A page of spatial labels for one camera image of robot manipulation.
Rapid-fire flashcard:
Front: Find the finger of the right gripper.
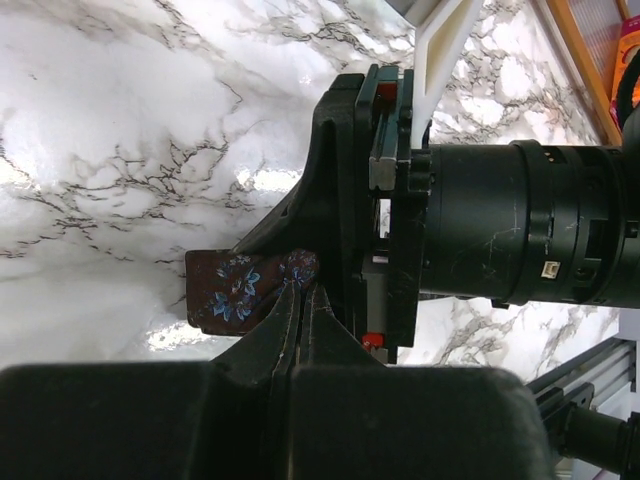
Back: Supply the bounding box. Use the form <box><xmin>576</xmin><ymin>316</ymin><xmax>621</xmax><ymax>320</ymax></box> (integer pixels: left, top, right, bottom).
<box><xmin>233</xmin><ymin>74</ymin><xmax>368</xmax><ymax>320</ymax></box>

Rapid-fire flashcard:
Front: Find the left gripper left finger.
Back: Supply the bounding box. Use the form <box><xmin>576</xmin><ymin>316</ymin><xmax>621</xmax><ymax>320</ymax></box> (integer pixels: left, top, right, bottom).
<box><xmin>1</xmin><ymin>287</ymin><xmax>300</xmax><ymax>479</ymax></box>

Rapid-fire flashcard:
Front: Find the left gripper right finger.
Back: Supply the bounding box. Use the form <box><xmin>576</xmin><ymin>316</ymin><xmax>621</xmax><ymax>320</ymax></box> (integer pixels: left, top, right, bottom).
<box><xmin>294</xmin><ymin>286</ymin><xmax>554</xmax><ymax>479</ymax></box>

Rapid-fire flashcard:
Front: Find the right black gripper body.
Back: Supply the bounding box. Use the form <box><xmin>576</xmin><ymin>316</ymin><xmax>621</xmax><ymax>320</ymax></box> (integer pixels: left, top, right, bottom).
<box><xmin>351</xmin><ymin>65</ymin><xmax>430</xmax><ymax>364</ymax></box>

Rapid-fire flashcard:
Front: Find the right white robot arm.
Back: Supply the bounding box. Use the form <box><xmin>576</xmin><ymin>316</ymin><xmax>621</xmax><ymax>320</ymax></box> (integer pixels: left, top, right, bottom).
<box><xmin>236</xmin><ymin>66</ymin><xmax>639</xmax><ymax>479</ymax></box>

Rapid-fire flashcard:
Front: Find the wooden tiered shelf rack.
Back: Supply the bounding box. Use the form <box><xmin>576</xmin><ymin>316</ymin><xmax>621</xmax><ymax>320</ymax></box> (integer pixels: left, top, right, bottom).
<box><xmin>546</xmin><ymin>1</ymin><xmax>631</xmax><ymax>145</ymax></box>

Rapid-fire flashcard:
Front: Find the orange pink box lower right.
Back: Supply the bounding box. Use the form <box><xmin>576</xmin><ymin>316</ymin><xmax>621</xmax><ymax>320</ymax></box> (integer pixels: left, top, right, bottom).
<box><xmin>610</xmin><ymin>16</ymin><xmax>639</xmax><ymax>130</ymax></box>

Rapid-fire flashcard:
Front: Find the aluminium rail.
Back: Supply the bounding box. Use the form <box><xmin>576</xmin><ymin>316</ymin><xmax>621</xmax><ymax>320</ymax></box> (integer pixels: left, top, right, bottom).
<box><xmin>528</xmin><ymin>338</ymin><xmax>637</xmax><ymax>426</ymax></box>

